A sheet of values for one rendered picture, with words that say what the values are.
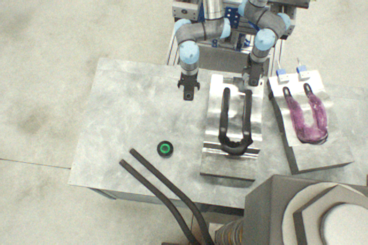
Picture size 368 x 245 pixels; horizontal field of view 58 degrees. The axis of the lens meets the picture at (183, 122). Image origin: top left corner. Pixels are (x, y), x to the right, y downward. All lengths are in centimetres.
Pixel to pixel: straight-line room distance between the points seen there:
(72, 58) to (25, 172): 97
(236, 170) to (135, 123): 56
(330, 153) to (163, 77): 91
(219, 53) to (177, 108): 95
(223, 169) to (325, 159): 46
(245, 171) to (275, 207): 119
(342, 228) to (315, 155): 127
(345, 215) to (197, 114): 139
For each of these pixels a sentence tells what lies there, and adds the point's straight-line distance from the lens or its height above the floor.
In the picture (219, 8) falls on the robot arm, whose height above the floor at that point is 133.
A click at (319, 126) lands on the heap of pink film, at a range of 168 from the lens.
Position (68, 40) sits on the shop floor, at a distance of 304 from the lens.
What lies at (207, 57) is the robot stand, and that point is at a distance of 253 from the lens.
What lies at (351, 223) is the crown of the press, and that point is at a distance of 37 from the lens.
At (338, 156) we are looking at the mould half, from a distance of 167.
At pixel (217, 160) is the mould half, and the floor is 86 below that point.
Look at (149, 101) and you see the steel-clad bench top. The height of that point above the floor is 80.
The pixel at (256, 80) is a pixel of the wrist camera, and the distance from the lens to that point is 153.
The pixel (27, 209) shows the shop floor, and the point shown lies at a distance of 266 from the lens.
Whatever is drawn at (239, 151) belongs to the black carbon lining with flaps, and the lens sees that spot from 159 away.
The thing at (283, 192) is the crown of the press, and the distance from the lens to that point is 40.
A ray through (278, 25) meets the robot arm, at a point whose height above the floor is 124.
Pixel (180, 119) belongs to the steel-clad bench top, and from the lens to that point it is 169.
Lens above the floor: 239
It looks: 71 degrees down
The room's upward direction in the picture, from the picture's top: 3 degrees counter-clockwise
